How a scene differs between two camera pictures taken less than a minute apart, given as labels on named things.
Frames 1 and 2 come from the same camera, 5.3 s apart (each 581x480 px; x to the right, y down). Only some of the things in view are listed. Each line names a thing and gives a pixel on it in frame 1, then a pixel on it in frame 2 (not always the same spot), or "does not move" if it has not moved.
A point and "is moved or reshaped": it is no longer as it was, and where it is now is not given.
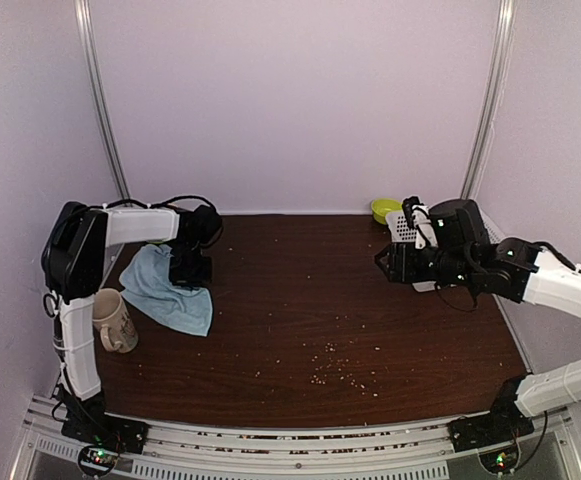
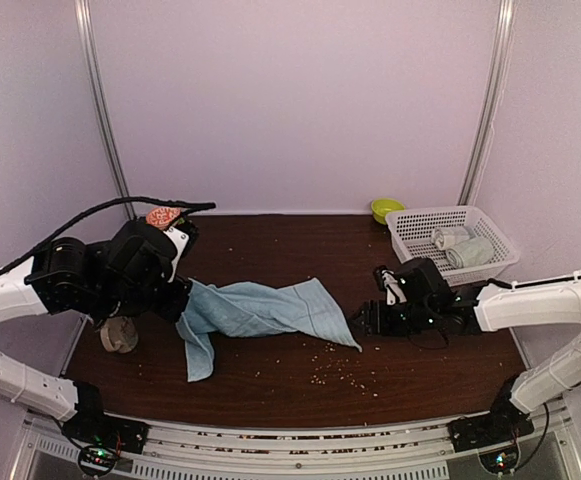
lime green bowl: (381, 206) does not move
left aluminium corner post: (95, 98) does not move
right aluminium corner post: (503, 51) does not move
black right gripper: (400, 260) → (374, 322)
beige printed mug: (118, 332) does not move
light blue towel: (147, 286) is moved or reshaped
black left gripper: (177, 278) → (172, 306)
